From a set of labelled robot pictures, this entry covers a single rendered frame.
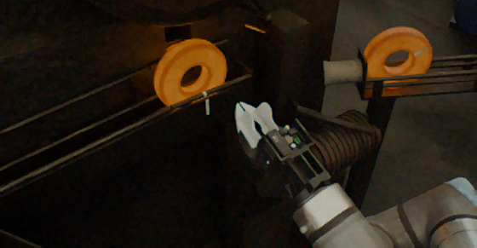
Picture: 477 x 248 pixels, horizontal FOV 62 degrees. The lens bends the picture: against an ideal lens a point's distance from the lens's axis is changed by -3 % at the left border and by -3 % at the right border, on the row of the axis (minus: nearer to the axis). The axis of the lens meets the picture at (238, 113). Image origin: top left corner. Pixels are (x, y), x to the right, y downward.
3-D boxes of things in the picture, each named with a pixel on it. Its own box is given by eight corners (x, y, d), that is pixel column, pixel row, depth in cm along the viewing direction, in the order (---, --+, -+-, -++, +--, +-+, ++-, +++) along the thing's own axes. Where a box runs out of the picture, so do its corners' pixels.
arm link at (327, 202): (341, 217, 69) (297, 247, 64) (323, 194, 71) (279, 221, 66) (363, 197, 61) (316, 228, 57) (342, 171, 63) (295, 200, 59)
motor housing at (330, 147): (278, 244, 138) (292, 127, 103) (325, 213, 147) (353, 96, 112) (303, 273, 130) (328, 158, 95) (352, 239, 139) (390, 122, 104)
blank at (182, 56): (139, 72, 79) (146, 81, 77) (201, 23, 81) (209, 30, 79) (175, 116, 91) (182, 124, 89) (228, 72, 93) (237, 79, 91)
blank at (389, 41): (377, 91, 104) (381, 99, 102) (351, 48, 96) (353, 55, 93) (436, 61, 98) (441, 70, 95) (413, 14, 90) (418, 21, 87)
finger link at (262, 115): (258, 82, 72) (289, 121, 68) (251, 101, 77) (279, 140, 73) (243, 88, 70) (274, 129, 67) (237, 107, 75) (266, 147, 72)
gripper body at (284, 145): (295, 114, 67) (341, 173, 62) (281, 141, 74) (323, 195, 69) (257, 132, 64) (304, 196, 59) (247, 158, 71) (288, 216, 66)
